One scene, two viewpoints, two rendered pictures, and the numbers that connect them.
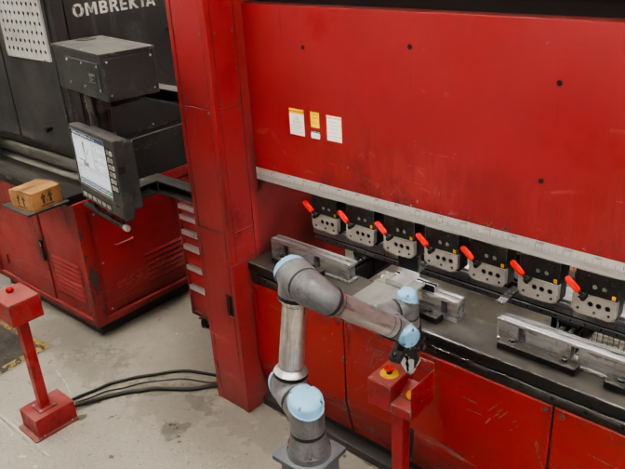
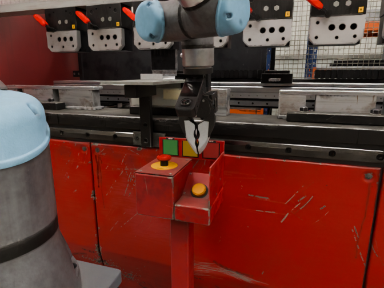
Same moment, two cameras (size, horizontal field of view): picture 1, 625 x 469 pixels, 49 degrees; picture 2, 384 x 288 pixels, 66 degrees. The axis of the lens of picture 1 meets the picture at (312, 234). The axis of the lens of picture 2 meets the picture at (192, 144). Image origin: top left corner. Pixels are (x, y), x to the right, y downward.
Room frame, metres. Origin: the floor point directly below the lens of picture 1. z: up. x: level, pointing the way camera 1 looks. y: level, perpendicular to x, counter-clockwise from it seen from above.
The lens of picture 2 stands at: (1.43, -0.02, 1.02)
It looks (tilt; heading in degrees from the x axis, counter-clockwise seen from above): 13 degrees down; 336
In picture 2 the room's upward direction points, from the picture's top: straight up
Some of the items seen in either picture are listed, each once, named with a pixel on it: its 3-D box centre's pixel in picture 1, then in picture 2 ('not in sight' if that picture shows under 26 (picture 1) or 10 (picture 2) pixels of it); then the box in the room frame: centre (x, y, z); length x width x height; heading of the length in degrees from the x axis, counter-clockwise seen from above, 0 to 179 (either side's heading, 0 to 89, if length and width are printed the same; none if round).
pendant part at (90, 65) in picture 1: (116, 139); not in sight; (3.02, 0.86, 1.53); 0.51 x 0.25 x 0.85; 40
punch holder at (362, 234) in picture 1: (365, 221); (110, 28); (2.68, -0.23, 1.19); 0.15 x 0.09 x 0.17; 47
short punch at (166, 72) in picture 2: (409, 262); (164, 63); (2.53, -0.40, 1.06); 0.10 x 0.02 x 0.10; 47
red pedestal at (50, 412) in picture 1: (32, 359); not in sight; (2.94, 1.47, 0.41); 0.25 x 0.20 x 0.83; 137
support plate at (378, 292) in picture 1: (388, 291); (146, 82); (2.42, -0.30, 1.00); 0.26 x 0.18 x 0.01; 137
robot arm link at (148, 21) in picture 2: (385, 315); (170, 21); (2.03, -0.24, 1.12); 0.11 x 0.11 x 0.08; 24
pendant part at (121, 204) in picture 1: (108, 167); not in sight; (2.93, 0.90, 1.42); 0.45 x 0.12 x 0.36; 40
